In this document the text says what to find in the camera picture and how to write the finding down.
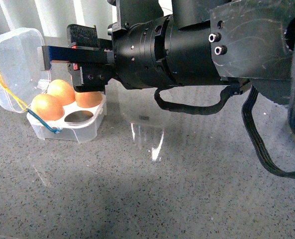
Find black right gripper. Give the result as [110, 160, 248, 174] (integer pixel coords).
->
[37, 15, 222, 93]

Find brown egg back left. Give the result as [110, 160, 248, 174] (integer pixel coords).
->
[47, 79, 75, 106]

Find brown egg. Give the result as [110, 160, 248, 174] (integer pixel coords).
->
[47, 79, 75, 106]
[75, 92, 103, 108]
[31, 94, 64, 121]

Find brown egg back right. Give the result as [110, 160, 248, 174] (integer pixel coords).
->
[75, 92, 103, 108]

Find brown egg front left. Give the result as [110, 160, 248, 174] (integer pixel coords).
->
[31, 94, 64, 121]

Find clear plastic egg box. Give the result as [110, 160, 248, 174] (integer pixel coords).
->
[0, 27, 106, 143]

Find grey curtain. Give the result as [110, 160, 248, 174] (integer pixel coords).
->
[0, 0, 116, 39]

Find blue yellow rubber band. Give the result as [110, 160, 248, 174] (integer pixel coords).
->
[0, 73, 62, 134]

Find black sleeved cable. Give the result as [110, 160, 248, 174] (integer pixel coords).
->
[154, 84, 234, 116]

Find black ribbon cable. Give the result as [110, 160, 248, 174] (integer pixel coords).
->
[241, 86, 295, 179]

